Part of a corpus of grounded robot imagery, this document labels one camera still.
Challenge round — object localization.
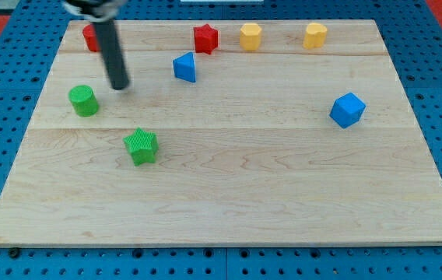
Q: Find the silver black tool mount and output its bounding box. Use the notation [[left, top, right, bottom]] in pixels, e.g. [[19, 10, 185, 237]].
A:
[[61, 0, 128, 22]]

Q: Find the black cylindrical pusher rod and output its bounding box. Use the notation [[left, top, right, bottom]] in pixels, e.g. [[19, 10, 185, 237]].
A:
[[93, 19, 130, 90]]

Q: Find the red circle block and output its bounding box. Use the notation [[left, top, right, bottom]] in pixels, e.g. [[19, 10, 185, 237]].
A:
[[82, 24, 100, 52]]

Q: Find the green circle block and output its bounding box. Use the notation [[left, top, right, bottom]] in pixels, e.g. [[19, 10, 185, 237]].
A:
[[68, 85, 100, 117]]

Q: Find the green star block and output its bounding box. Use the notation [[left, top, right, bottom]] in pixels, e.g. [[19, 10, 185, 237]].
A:
[[123, 128, 159, 166]]

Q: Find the red star block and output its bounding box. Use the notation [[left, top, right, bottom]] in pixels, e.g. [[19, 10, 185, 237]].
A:
[[193, 24, 219, 54]]

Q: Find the blue triangle block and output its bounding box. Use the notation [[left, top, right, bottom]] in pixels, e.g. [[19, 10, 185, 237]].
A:
[[173, 52, 196, 82]]

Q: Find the yellow hexagon block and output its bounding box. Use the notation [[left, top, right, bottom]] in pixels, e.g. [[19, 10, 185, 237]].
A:
[[240, 23, 262, 51]]

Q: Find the light wooden board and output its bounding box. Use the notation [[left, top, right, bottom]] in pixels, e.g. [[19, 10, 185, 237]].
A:
[[0, 19, 442, 248]]

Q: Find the yellow heart block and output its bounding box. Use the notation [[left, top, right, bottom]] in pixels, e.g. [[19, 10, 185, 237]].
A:
[[303, 23, 328, 49]]

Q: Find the blue cube block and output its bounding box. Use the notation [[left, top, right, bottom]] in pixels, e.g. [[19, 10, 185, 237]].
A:
[[329, 93, 366, 128]]

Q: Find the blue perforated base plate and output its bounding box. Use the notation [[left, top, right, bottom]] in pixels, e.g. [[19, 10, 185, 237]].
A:
[[0, 1, 442, 279]]

